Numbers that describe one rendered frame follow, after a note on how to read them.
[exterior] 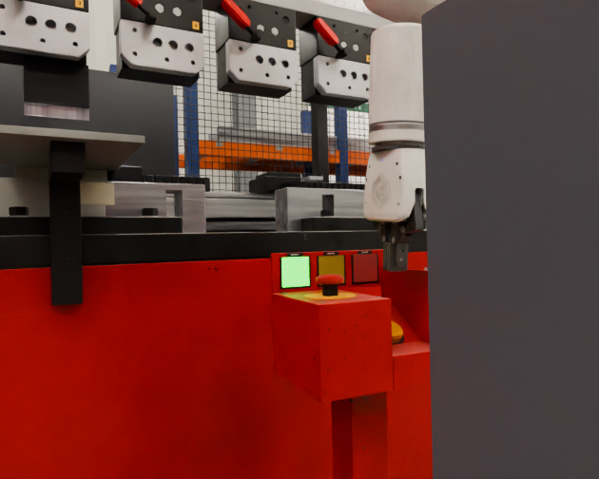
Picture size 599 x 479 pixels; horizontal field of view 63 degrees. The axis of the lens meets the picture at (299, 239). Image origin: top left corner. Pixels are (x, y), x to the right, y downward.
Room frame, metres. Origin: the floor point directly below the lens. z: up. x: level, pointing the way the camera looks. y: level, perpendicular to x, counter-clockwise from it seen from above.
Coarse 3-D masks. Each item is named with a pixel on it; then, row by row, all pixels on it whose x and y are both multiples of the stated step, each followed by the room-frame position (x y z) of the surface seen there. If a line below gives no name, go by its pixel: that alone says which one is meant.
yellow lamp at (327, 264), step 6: (324, 258) 0.77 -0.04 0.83; (330, 258) 0.77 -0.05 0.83; (336, 258) 0.78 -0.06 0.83; (342, 258) 0.78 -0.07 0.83; (324, 264) 0.77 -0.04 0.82; (330, 264) 0.77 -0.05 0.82; (336, 264) 0.78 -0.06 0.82; (342, 264) 0.78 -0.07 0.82; (324, 270) 0.77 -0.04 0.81; (330, 270) 0.77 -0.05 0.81; (336, 270) 0.78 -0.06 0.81; (342, 270) 0.78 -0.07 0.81; (342, 276) 0.78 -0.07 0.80
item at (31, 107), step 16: (32, 64) 0.82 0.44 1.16; (48, 64) 0.83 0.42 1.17; (64, 64) 0.84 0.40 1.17; (32, 80) 0.82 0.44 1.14; (48, 80) 0.83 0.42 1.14; (64, 80) 0.84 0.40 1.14; (80, 80) 0.85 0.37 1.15; (32, 96) 0.82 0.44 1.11; (48, 96) 0.83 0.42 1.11; (64, 96) 0.84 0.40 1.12; (80, 96) 0.85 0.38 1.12; (32, 112) 0.83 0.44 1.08; (48, 112) 0.84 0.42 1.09; (64, 112) 0.85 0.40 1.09; (80, 112) 0.86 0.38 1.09
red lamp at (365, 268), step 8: (360, 256) 0.80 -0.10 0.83; (368, 256) 0.80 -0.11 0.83; (376, 256) 0.81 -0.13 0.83; (360, 264) 0.80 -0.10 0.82; (368, 264) 0.80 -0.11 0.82; (376, 264) 0.81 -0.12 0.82; (360, 272) 0.80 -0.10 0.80; (368, 272) 0.80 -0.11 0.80; (376, 272) 0.81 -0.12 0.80; (360, 280) 0.79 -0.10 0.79; (368, 280) 0.80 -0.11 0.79; (376, 280) 0.81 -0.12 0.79
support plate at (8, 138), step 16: (0, 128) 0.57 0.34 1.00; (16, 128) 0.57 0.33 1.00; (32, 128) 0.58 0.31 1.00; (48, 128) 0.59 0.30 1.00; (0, 144) 0.63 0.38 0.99; (16, 144) 0.63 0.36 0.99; (32, 144) 0.63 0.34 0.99; (48, 144) 0.64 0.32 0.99; (96, 144) 0.64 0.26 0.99; (112, 144) 0.65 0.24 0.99; (128, 144) 0.65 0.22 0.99; (0, 160) 0.74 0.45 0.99; (16, 160) 0.74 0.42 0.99; (32, 160) 0.75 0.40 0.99; (96, 160) 0.76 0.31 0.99; (112, 160) 0.76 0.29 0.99
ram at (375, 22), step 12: (204, 0) 0.97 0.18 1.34; (216, 0) 0.97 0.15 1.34; (252, 0) 0.98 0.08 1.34; (264, 0) 0.99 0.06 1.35; (276, 0) 1.00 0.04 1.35; (288, 0) 1.02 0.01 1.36; (300, 0) 1.03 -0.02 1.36; (312, 0) 1.04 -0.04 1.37; (300, 12) 1.04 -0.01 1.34; (312, 12) 1.04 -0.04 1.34; (324, 12) 1.06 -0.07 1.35; (336, 12) 1.07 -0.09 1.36; (348, 12) 1.09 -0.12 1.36; (360, 12) 1.10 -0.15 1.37; (300, 24) 1.09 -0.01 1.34; (360, 24) 1.10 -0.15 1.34; (372, 24) 1.12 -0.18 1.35; (384, 24) 1.14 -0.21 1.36
